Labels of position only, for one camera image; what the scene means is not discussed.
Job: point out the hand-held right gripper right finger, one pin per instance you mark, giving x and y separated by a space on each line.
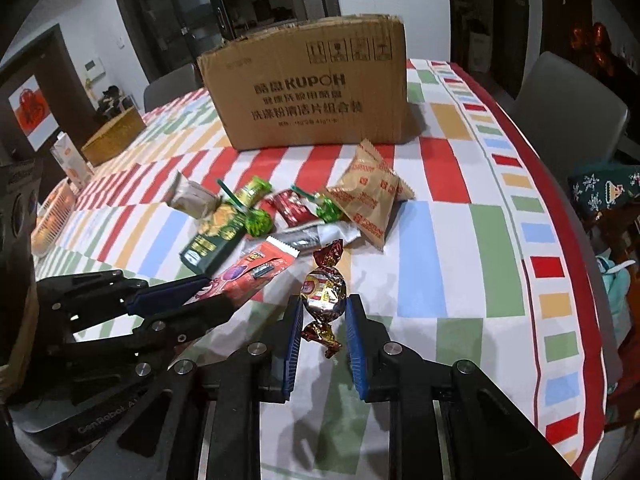
357 350

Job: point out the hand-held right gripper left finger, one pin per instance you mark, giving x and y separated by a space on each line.
291 345

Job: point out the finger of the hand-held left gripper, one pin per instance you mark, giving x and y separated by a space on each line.
200 317
165 296

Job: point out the foil-wrapped candy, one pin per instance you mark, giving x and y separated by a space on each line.
322 292

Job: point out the red and purple snack packet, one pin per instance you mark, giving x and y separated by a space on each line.
250 267

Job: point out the white and silver bar packet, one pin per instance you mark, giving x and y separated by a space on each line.
320 235

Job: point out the dark red snack packet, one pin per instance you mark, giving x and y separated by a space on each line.
290 207

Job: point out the brown cardboard box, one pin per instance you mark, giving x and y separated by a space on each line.
300 85

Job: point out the dark green snack box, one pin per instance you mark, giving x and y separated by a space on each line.
215 240

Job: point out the beige snack packet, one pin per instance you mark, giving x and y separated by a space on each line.
192 197

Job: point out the green wrapped lollipop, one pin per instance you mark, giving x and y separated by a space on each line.
259 222
329 211

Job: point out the checked colourful tablecloth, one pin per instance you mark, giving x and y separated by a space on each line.
425 260

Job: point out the green snack packet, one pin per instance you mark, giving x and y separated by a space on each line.
252 191

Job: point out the white fruit basket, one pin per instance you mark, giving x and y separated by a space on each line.
50 220

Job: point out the tan triangular snack packet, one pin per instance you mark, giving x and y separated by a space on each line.
367 190

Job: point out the yellow wicker basket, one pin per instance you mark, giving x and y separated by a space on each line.
112 140

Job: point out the white and orange carton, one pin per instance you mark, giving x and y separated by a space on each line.
70 160

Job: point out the grey chair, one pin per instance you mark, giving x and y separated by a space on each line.
565 115
170 87

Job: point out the red door decoration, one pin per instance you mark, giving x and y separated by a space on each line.
30 110

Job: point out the teal bag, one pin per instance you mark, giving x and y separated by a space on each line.
615 280

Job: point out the dark glass door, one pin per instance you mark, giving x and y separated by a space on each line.
200 10

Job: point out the green patterned cushion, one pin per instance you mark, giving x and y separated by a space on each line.
607 190

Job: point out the dark wooden cabinet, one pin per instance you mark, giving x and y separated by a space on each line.
550 5

